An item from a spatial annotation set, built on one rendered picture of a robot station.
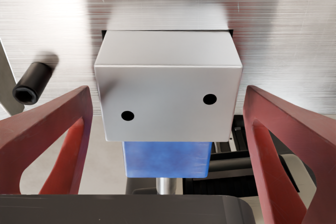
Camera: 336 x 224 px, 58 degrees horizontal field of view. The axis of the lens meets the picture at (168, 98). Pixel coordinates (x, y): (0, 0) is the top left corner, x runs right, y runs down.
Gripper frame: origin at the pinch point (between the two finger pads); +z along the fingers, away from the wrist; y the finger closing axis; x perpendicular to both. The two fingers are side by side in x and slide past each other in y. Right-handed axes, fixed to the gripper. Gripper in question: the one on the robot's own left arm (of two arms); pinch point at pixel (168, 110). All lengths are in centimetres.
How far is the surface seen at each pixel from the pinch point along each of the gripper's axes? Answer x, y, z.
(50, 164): 107, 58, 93
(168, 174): 4.5, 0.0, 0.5
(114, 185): 124, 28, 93
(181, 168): 4.0, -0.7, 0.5
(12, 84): 3.5, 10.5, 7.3
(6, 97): 3.8, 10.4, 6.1
